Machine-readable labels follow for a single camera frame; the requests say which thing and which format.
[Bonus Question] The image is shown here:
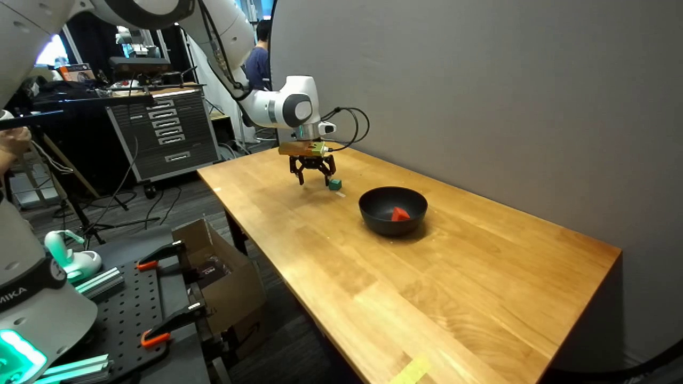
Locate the person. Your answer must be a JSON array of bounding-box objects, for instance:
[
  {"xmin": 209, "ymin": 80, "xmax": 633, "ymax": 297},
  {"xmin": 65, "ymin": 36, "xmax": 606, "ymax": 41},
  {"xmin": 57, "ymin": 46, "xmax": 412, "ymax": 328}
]
[{"xmin": 244, "ymin": 19, "xmax": 273, "ymax": 92}]

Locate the black bowl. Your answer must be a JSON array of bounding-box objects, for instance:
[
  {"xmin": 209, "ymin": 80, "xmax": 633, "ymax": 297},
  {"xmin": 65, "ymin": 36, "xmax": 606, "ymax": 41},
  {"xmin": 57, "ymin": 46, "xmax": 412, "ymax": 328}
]
[{"xmin": 358, "ymin": 186, "xmax": 429, "ymax": 237}]

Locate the grey drawer cabinet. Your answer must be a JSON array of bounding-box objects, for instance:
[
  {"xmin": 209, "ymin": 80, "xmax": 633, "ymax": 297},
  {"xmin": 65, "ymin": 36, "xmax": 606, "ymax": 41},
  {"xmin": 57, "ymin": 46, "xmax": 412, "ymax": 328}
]
[{"xmin": 105, "ymin": 87, "xmax": 221, "ymax": 183}]

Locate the aluminium profile bar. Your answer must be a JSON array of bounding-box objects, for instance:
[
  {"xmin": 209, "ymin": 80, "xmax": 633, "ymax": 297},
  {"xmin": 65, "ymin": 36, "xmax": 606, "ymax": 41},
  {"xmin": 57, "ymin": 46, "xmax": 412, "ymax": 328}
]
[
  {"xmin": 74, "ymin": 267, "xmax": 125, "ymax": 300},
  {"xmin": 31, "ymin": 354, "xmax": 114, "ymax": 384}
]

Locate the person's hand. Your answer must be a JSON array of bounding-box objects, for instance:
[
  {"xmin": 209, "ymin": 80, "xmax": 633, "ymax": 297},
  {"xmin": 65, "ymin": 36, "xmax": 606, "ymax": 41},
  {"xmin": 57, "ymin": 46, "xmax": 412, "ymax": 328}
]
[{"xmin": 0, "ymin": 126, "xmax": 33, "ymax": 177}]

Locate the white hand controller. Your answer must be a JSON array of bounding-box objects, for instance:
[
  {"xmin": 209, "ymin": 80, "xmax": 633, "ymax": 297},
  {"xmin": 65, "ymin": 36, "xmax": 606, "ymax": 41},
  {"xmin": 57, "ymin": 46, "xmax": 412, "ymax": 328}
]
[{"xmin": 44, "ymin": 230, "xmax": 103, "ymax": 284}]

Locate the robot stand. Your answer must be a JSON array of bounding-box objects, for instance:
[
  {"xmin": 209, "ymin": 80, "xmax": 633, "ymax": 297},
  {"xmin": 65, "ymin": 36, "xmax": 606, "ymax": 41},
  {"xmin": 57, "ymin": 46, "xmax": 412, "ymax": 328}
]
[{"xmin": 29, "ymin": 227, "xmax": 227, "ymax": 384}]

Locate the yellow tape strip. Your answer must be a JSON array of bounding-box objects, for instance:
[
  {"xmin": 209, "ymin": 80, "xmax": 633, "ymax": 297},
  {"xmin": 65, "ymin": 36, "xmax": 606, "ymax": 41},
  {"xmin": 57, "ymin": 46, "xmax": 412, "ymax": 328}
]
[{"xmin": 388, "ymin": 356, "xmax": 432, "ymax": 384}]

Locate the black cable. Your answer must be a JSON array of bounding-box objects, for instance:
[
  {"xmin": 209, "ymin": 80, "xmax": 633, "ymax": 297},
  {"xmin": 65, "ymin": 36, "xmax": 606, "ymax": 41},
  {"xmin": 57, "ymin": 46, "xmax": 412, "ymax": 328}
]
[{"xmin": 84, "ymin": 135, "xmax": 140, "ymax": 247}]

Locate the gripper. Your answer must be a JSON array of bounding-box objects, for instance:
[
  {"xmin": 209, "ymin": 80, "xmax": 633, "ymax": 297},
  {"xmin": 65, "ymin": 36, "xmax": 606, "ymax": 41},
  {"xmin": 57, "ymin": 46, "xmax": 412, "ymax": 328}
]
[{"xmin": 289, "ymin": 155, "xmax": 338, "ymax": 188}]

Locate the cardboard box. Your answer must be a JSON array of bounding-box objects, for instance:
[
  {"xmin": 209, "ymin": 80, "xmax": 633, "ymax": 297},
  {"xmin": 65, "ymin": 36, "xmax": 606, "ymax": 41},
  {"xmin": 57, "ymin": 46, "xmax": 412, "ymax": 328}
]
[{"xmin": 171, "ymin": 217, "xmax": 274, "ymax": 359}]

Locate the black clamp with orange grip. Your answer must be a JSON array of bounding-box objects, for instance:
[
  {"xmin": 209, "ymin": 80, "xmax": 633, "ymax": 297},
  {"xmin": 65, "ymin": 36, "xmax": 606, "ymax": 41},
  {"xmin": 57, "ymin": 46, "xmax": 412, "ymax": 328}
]
[
  {"xmin": 136, "ymin": 240, "xmax": 188, "ymax": 271},
  {"xmin": 140, "ymin": 302, "xmax": 208, "ymax": 349}
]

